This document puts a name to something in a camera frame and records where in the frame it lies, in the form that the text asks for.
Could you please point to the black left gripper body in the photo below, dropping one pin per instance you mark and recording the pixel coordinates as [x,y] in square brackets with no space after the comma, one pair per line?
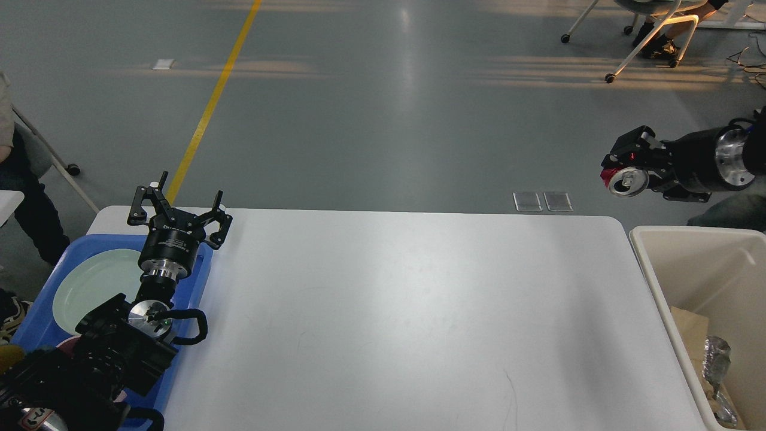
[170,249]

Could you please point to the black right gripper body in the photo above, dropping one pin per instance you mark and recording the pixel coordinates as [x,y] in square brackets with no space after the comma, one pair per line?
[723,158]

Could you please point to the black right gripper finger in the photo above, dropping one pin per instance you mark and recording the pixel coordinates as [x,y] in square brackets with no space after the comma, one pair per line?
[639,148]
[683,187]

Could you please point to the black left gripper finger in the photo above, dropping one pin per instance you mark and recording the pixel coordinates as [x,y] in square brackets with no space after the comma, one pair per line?
[216,215]
[164,213]

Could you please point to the crushed red can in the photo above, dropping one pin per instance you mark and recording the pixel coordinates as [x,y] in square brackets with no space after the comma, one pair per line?
[625,182]

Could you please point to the light green plate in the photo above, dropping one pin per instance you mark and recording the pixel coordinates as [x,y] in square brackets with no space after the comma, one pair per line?
[93,282]

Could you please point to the brown paper bag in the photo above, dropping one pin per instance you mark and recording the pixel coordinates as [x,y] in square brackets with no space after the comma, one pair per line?
[693,329]

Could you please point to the aluminium foil container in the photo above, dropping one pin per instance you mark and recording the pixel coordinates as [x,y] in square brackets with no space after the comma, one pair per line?
[716,364]

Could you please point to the pink mug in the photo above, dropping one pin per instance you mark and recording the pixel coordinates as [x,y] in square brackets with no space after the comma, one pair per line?
[68,346]

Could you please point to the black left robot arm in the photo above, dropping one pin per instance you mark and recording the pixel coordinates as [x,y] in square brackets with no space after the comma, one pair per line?
[122,344]

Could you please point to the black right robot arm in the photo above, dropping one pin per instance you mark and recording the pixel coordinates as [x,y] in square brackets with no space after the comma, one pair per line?
[757,143]

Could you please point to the right metal floor plate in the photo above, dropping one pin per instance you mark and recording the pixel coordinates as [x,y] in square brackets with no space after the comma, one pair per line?
[558,202]

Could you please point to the metal floor plate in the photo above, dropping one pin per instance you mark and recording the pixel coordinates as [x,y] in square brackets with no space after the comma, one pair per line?
[558,202]
[527,202]

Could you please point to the beige plastic bin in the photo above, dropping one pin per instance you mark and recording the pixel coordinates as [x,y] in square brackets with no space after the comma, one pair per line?
[719,274]

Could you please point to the seated person at left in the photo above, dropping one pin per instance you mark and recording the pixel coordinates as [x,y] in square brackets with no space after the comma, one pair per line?
[36,214]

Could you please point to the person in white shorts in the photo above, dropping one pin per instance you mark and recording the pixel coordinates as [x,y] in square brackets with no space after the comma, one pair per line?
[661,46]

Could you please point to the grey chair at left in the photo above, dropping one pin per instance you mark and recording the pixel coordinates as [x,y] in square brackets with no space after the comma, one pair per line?
[43,157]

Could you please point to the left metal floor plate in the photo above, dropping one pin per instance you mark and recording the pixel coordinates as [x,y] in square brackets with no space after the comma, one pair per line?
[527,202]

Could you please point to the white table at left edge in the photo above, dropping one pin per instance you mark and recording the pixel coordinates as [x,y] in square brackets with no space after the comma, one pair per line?
[10,200]

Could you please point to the blue plastic tray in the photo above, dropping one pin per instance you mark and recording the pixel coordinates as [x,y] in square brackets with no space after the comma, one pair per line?
[39,329]

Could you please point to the teal mug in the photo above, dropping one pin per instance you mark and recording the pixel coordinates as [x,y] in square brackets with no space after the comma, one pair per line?
[10,355]

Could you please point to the white desk frame background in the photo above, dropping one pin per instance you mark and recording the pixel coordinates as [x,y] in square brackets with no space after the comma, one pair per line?
[737,15]

